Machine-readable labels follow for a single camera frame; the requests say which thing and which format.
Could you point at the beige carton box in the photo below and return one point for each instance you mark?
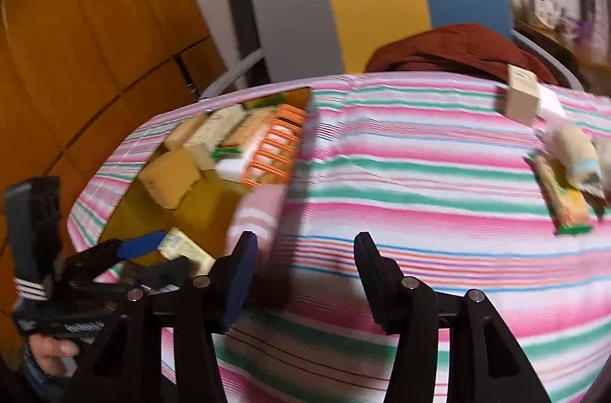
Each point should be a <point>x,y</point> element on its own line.
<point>520,97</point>

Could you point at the rust brown jacket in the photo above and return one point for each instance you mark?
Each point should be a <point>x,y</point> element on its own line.
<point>453,45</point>

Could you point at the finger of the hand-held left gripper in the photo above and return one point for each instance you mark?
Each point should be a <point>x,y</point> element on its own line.
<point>162,273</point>
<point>141,244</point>

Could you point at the cream and blue soft roll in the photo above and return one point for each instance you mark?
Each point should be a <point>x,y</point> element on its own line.
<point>573,150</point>

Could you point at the striped bed sheet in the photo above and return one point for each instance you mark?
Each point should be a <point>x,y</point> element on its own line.
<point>405,174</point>

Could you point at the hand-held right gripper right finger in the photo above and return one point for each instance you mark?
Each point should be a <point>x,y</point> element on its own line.
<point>372,283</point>

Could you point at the pale yellow snack packet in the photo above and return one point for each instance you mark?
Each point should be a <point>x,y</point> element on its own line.
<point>191,248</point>

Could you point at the person's left hand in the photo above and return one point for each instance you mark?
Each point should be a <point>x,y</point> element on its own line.
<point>50,353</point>

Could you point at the pale yellow carton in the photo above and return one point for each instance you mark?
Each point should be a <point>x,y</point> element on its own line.
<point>184,133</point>

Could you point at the yellow green biscuit packet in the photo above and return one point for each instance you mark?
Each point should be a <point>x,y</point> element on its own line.
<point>565,202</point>

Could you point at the pink striped cloth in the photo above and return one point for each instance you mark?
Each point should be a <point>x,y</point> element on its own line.
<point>257,217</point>

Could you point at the grey yellow blue armchair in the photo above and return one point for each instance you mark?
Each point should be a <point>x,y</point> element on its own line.
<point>372,2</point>

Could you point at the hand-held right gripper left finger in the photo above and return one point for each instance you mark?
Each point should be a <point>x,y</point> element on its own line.
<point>238,283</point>

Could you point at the pale cream carton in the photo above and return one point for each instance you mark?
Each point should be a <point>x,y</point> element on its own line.
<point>215,131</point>

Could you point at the yellow storage box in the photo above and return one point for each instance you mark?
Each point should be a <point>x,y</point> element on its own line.
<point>210,202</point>

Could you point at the wooden desk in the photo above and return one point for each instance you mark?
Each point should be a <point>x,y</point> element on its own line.
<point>573,50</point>

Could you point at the orange plastic rack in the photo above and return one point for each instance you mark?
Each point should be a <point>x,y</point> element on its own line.
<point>292,113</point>

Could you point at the kraft paper box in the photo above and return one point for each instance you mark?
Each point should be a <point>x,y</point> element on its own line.
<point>169,179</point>

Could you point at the wooden wardrobe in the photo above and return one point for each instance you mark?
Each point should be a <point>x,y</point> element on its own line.
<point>95,26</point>

